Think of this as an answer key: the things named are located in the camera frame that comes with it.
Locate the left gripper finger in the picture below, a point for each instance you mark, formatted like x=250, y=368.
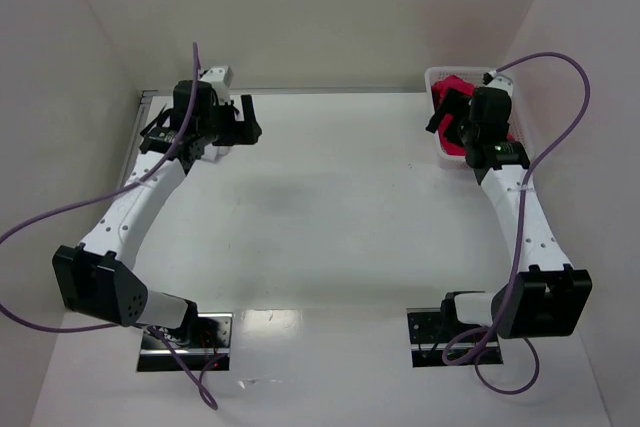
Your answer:
x=238, y=133
x=250, y=128

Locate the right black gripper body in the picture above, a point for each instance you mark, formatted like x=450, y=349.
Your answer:
x=451, y=110

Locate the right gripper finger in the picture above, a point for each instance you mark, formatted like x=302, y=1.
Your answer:
x=436, y=119
x=457, y=102

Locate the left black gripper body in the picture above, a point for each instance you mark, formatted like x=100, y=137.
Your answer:
x=238, y=128

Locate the bright red t shirt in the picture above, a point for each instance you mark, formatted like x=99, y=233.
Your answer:
x=490, y=112

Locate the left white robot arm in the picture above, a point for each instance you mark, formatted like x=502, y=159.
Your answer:
x=96, y=277

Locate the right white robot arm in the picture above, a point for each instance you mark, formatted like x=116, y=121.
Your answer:
x=544, y=295

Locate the white folded t shirt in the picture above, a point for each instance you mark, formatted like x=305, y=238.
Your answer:
x=214, y=154

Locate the white plastic basket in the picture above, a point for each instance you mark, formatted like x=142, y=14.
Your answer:
x=518, y=128

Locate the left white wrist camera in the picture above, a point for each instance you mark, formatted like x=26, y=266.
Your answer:
x=220, y=78

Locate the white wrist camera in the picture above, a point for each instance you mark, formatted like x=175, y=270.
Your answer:
x=498, y=80
x=220, y=78

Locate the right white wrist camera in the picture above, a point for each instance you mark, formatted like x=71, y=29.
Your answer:
x=498, y=80

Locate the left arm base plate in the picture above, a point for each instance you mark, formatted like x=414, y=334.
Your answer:
x=209, y=342

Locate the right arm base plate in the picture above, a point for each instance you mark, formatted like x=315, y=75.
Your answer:
x=429, y=333

